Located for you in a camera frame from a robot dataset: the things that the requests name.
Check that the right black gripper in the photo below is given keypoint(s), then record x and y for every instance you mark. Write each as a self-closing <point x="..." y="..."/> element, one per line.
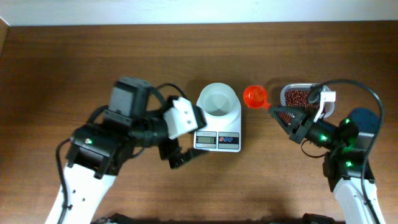
<point x="300" y="125"/>

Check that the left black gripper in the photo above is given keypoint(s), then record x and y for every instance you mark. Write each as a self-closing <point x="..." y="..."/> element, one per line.
<point x="166" y="150"/>

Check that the orange measuring scoop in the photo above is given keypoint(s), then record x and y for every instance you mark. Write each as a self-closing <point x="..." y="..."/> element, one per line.
<point x="256" y="97"/>

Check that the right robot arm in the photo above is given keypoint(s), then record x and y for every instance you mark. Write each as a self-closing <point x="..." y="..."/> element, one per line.
<point x="345" y="163"/>

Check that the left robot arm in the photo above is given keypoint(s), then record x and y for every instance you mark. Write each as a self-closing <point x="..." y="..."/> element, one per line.
<point x="137" y="116"/>

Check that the white digital kitchen scale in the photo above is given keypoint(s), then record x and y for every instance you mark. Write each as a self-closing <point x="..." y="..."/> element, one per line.
<point x="221" y="134"/>

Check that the red beans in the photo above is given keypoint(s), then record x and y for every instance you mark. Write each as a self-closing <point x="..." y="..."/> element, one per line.
<point x="298" y="98"/>

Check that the clear plastic container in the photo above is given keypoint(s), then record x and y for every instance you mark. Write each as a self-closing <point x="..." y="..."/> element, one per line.
<point x="283" y="99"/>

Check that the white round bowl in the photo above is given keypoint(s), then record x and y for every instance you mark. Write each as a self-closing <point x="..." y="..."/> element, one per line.
<point x="218" y="99"/>

